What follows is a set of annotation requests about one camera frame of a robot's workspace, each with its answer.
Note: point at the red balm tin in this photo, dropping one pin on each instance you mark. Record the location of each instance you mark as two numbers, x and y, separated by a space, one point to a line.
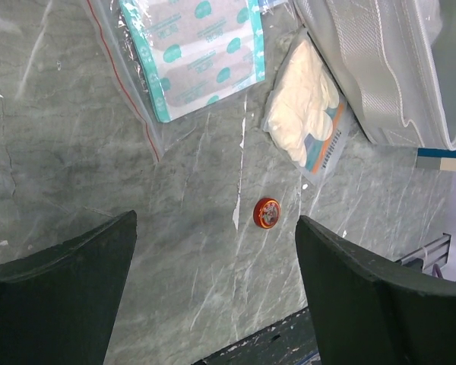
266 213

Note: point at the cream gloves packet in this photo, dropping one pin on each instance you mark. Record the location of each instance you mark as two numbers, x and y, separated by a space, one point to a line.
306 115

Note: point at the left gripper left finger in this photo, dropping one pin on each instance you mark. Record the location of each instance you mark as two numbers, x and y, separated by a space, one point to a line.
59 305

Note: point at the bandage strips bag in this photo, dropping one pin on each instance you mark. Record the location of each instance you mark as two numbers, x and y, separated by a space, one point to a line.
170 59

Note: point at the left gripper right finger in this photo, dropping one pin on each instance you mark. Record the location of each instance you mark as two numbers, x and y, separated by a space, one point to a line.
367 309

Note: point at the aluminium rail frame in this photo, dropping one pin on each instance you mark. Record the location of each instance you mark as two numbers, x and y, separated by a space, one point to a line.
429 259

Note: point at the white medicine kit case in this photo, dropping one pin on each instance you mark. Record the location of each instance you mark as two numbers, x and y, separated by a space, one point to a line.
399 81

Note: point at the blue wooden block toy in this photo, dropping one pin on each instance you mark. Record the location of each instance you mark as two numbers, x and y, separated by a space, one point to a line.
436 159

